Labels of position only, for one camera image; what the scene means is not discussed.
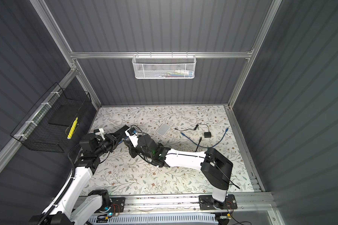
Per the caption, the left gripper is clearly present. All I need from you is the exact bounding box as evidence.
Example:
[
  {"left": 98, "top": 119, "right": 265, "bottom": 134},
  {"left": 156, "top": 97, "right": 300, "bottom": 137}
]
[{"left": 94, "top": 131, "right": 122, "bottom": 158}]

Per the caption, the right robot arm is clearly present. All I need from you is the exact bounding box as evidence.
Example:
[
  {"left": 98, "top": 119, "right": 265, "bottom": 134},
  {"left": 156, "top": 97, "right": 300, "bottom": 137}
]
[{"left": 123, "top": 134, "right": 233, "bottom": 209}]

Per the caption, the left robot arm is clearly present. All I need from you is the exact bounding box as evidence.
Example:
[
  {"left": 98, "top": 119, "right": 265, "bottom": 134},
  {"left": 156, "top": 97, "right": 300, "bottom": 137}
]
[{"left": 28, "top": 130, "right": 125, "bottom": 225}]

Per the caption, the white flat box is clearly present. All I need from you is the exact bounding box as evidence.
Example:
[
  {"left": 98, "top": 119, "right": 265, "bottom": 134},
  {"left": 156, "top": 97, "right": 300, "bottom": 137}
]
[{"left": 156, "top": 123, "right": 171, "bottom": 136}]

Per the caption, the yellow item in basket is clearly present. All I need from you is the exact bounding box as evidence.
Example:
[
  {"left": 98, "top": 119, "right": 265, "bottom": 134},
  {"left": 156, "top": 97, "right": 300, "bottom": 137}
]
[{"left": 67, "top": 117, "right": 78, "bottom": 140}]

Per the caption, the black pad in basket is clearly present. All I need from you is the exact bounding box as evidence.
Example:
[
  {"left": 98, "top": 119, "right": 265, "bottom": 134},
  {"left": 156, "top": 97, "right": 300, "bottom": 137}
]
[{"left": 48, "top": 105, "right": 85, "bottom": 127}]

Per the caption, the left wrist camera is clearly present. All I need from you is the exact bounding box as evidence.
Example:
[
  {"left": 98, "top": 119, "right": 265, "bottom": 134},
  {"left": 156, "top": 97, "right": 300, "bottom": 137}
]
[{"left": 94, "top": 128, "right": 105, "bottom": 140}]

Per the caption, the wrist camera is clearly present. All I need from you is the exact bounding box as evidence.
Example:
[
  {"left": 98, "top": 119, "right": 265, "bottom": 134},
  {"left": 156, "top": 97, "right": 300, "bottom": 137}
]
[
  {"left": 94, "top": 128, "right": 105, "bottom": 140},
  {"left": 125, "top": 127, "right": 139, "bottom": 147}
]

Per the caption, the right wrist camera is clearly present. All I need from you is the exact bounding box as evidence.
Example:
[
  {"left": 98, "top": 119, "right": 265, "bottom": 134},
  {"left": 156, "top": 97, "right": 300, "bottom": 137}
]
[{"left": 125, "top": 127, "right": 139, "bottom": 147}]

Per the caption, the black wire wall basket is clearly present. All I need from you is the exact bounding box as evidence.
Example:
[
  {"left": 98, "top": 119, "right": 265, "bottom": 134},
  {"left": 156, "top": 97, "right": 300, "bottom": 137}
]
[{"left": 10, "top": 83, "right": 92, "bottom": 153}]

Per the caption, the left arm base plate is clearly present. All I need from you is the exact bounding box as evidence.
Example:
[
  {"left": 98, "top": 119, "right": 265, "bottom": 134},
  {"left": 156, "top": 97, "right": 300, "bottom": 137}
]
[{"left": 95, "top": 197, "right": 125, "bottom": 213}]

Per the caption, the blue ethernet cable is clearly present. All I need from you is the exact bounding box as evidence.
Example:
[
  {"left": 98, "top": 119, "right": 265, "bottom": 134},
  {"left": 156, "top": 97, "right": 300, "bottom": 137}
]
[{"left": 181, "top": 127, "right": 229, "bottom": 149}]

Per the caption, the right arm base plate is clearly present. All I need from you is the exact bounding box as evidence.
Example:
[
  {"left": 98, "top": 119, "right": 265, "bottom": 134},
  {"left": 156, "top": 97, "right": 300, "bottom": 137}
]
[{"left": 199, "top": 195, "right": 238, "bottom": 211}]

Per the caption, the white ventilated cable duct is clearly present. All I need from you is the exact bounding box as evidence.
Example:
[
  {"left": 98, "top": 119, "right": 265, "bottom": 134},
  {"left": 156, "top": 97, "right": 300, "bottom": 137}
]
[{"left": 86, "top": 213, "right": 219, "bottom": 225}]

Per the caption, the white mesh wall basket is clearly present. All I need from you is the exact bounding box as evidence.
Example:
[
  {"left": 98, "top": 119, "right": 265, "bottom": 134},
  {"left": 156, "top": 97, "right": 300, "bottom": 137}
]
[{"left": 132, "top": 56, "right": 197, "bottom": 79}]

